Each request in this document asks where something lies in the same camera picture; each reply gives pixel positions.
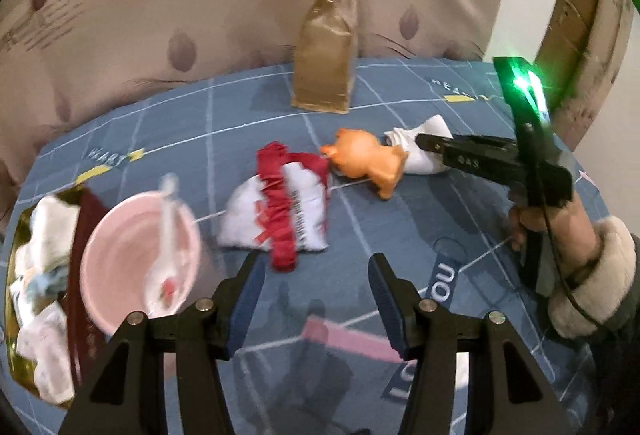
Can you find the person's right forearm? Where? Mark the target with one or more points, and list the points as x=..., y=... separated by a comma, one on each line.
x=607, y=275

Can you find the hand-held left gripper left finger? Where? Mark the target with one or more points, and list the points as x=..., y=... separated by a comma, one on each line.
x=245, y=307

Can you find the white spoon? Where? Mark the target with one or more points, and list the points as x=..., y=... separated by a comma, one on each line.
x=167, y=235

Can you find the blue checked blanket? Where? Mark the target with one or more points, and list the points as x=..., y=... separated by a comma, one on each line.
x=410, y=235

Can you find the orange rubber toy animal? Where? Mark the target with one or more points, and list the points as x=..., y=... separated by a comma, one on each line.
x=370, y=160

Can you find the red and white pouch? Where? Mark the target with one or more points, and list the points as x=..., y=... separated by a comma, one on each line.
x=300, y=210

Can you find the cardboard box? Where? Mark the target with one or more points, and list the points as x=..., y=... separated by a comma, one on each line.
x=575, y=40

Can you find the red and gold tin box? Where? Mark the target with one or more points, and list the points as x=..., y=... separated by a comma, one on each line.
x=82, y=235

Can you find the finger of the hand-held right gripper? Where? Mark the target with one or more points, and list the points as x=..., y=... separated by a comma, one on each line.
x=470, y=157

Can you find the white sock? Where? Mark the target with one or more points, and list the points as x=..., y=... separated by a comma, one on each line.
x=422, y=155

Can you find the light blue towel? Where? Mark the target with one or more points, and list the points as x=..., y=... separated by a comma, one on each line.
x=45, y=282

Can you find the pink cup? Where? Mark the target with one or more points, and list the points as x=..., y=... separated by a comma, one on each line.
x=125, y=255

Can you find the person's right hand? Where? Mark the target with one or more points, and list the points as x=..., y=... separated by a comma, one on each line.
x=575, y=235

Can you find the brown paper bag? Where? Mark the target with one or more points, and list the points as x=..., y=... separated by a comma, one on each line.
x=322, y=60

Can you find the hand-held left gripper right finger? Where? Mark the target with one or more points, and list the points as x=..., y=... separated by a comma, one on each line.
x=390, y=310

